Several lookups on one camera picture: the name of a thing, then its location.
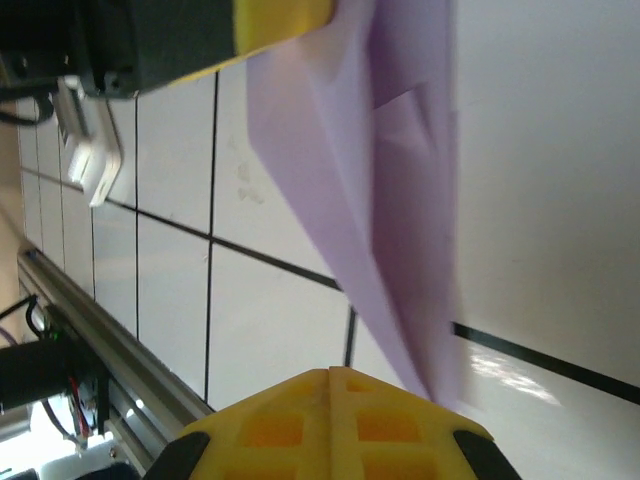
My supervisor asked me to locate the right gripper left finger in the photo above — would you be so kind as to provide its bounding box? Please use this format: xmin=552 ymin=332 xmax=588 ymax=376
xmin=149 ymin=367 xmax=331 ymax=480

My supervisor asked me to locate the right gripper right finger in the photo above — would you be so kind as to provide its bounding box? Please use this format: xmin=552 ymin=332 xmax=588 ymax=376
xmin=329 ymin=366 xmax=521 ymax=480

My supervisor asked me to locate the lilac cloth piece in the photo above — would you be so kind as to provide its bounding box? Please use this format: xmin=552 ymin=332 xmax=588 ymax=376
xmin=244 ymin=0 xmax=485 ymax=407

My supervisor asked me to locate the white silver metal device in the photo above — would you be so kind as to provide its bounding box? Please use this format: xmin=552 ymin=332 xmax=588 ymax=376
xmin=55 ymin=77 xmax=125 ymax=209

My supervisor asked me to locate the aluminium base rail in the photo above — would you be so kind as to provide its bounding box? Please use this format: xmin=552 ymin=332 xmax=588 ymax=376
xmin=17 ymin=244 xmax=216 ymax=476

